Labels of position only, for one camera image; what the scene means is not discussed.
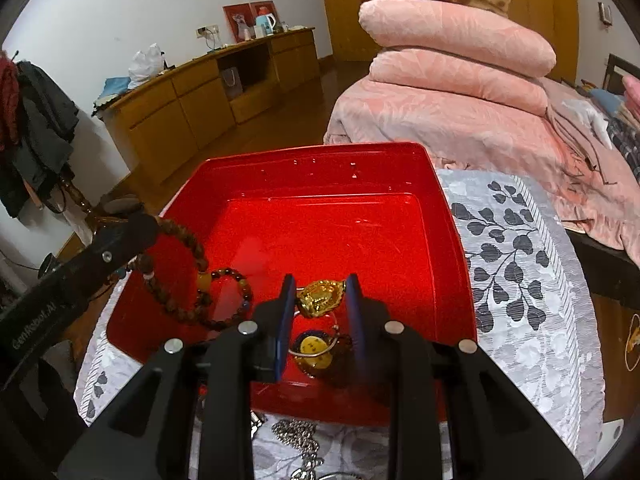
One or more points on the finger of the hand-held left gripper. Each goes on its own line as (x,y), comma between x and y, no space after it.
(135,235)

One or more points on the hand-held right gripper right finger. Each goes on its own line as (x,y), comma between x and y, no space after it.
(357,325)

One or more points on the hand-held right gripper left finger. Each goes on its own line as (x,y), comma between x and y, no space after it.
(284,330)

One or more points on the yellow round pendant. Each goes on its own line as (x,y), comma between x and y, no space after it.
(312,347)

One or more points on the gold pendant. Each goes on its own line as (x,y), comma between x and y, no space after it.
(320,300)

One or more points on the red tin box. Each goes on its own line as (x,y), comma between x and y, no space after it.
(325,210)

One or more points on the wooden coat rack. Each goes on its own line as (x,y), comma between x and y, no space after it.
(107,210)

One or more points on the black jacket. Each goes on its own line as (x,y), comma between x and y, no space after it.
(15,190)

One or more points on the wooden sideboard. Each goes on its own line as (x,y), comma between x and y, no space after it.
(165,110)

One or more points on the grey jacket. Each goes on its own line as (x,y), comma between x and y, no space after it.
(47,125)

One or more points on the blue cloth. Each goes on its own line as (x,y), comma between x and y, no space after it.
(112,90)

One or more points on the white plastic bag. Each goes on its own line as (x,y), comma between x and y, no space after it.
(146,67)

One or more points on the white paper bag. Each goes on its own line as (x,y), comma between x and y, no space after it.
(232,84)

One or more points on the red garment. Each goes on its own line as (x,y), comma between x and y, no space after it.
(7,105)

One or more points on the pink bedspread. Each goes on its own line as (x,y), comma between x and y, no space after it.
(450,140)

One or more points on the light blue kettle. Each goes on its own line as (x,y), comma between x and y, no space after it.
(266,22)

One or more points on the pink quilt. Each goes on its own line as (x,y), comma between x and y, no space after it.
(450,35)
(450,87)

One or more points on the wooden wardrobe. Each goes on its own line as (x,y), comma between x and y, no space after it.
(350,10)

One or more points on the white cloth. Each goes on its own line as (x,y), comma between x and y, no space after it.
(592,120)

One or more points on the plaid folded clothes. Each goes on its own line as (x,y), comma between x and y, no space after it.
(627,147)

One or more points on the pink folded blanket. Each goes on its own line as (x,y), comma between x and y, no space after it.
(632,92)

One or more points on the dark headboard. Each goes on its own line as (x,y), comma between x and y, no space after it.
(617,67)

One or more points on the wall socket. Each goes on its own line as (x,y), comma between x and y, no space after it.
(206,31)

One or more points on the red picture frame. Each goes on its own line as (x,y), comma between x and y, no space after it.
(264,7)
(237,20)

